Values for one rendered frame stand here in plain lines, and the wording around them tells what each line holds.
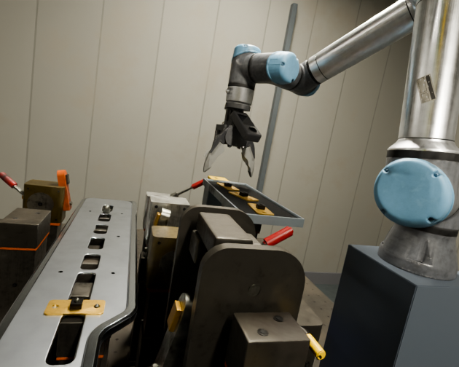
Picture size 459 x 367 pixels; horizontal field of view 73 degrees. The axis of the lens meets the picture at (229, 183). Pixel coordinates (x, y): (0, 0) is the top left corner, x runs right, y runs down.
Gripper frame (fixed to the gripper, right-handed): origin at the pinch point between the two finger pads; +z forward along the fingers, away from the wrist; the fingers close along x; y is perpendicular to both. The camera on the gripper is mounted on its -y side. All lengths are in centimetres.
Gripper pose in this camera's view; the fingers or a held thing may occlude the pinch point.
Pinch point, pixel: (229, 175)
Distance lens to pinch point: 88.8
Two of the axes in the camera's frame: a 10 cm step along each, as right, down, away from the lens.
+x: -8.9, -0.8, -4.4
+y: -4.1, -2.1, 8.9
